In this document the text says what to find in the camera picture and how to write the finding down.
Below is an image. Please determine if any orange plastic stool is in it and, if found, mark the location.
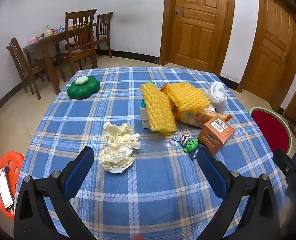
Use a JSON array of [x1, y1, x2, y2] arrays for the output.
[[0, 151, 26, 220]]

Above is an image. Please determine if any teal and white carton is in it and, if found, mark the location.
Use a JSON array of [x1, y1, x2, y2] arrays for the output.
[[140, 81, 158, 130]]

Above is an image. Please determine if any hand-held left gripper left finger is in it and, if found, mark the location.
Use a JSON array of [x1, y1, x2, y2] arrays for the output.
[[14, 146, 98, 240]]

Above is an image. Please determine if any green toy keychain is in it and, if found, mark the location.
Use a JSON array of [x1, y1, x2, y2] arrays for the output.
[[171, 134, 206, 161]]

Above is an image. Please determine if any blue plaid tablecloth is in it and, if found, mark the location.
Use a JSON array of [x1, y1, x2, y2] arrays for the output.
[[14, 66, 288, 240]]

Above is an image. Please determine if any orange snack bag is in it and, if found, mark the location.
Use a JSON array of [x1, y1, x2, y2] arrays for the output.
[[160, 83, 233, 128]]

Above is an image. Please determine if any smartphone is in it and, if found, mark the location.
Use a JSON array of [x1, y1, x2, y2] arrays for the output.
[[0, 166, 16, 214]]

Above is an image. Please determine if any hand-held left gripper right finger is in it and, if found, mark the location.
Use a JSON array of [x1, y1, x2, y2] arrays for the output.
[[196, 149, 280, 240]]

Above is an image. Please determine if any tall wooden chair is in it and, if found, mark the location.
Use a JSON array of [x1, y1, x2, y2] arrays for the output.
[[64, 9, 98, 80]]

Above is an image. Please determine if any orange cardboard box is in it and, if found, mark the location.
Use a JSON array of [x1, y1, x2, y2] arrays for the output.
[[197, 115, 236, 156]]

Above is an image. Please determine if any wooden panel door with handle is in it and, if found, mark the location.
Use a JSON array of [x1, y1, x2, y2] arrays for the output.
[[238, 0, 296, 110]]

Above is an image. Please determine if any cream paper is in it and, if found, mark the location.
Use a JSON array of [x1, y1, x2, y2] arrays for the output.
[[100, 122, 141, 174]]

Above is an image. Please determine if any red bin with green rim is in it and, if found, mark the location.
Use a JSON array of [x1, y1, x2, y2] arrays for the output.
[[248, 107, 293, 155]]

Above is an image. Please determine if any yellow foam fruit net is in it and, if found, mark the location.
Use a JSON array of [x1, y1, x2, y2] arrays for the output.
[[141, 83, 177, 133], [166, 82, 211, 112]]

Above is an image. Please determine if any wooden dining table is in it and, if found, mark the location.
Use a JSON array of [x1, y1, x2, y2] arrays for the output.
[[23, 24, 97, 95]]

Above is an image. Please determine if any low wooden chair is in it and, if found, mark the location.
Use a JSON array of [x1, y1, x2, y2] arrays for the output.
[[6, 37, 51, 100]]

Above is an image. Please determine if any white tissue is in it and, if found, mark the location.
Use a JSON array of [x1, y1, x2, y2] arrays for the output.
[[207, 81, 228, 113]]

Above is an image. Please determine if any green clover-shaped box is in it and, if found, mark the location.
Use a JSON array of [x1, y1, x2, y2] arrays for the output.
[[67, 76, 100, 100]]

